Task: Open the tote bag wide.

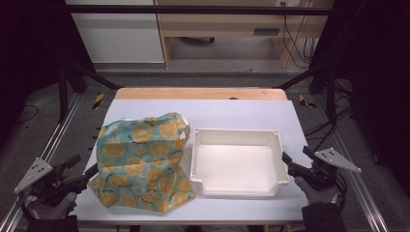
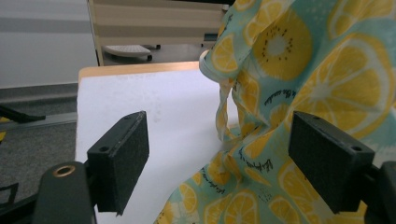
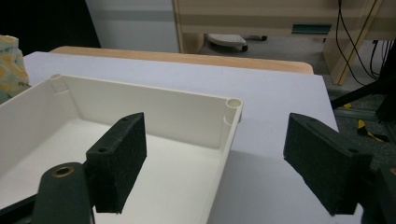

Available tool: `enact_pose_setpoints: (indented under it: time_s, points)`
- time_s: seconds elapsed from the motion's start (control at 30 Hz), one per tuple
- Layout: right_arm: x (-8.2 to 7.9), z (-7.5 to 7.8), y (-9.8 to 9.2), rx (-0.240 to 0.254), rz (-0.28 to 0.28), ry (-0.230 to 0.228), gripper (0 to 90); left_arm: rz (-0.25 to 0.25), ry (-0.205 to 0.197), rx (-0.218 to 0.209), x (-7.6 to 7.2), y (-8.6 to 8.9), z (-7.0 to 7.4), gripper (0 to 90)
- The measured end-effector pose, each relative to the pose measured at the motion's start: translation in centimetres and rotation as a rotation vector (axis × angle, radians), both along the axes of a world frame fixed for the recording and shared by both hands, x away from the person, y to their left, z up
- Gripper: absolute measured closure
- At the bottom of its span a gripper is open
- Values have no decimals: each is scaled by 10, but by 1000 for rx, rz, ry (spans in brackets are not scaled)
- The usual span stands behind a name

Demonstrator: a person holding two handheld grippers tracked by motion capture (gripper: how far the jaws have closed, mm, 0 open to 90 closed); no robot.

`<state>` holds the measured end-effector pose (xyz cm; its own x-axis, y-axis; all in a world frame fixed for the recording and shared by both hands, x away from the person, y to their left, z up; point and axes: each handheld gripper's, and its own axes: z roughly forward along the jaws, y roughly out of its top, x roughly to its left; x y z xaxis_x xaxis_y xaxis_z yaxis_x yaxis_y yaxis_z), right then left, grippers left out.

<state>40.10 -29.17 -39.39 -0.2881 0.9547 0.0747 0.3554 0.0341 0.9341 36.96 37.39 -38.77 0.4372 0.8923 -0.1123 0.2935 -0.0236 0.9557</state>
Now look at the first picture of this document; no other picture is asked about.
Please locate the black metal stand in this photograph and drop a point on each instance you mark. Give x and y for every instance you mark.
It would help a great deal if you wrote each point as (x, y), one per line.
(330, 93)
(63, 93)

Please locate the yellow black tape strip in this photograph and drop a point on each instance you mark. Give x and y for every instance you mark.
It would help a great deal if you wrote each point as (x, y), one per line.
(98, 101)
(304, 101)

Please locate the black curtain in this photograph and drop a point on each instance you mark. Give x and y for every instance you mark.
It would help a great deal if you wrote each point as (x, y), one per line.
(370, 64)
(29, 48)

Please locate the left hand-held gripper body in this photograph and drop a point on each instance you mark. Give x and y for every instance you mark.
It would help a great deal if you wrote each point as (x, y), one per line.
(36, 172)

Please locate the person's left hand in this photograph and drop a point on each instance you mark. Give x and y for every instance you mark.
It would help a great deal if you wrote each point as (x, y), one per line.
(53, 211)

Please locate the light wooden desk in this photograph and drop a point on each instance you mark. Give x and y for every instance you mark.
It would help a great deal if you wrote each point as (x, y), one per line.
(222, 22)

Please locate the white table cover sheet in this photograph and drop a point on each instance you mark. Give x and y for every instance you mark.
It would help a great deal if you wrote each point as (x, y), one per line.
(225, 112)

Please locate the white plastic bin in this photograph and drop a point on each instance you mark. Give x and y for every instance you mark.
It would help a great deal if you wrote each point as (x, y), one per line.
(237, 167)

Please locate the aluminium rail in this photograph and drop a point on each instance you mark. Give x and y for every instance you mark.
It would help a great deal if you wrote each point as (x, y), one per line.
(51, 145)
(354, 180)

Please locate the teal orange-print cloth bag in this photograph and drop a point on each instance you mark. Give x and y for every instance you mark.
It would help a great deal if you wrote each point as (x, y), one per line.
(141, 161)

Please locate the black horizontal frame bar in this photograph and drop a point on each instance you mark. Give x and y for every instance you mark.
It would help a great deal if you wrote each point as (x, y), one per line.
(193, 9)

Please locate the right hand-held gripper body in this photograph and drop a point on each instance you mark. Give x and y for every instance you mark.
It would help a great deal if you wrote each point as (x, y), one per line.
(335, 159)

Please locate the person's right hand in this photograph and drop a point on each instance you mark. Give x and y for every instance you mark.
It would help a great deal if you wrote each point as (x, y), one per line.
(317, 196)

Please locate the white cabinet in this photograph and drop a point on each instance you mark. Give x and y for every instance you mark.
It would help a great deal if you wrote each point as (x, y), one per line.
(119, 38)

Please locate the wooden table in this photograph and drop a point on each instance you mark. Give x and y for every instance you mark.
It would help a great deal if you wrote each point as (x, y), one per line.
(199, 93)

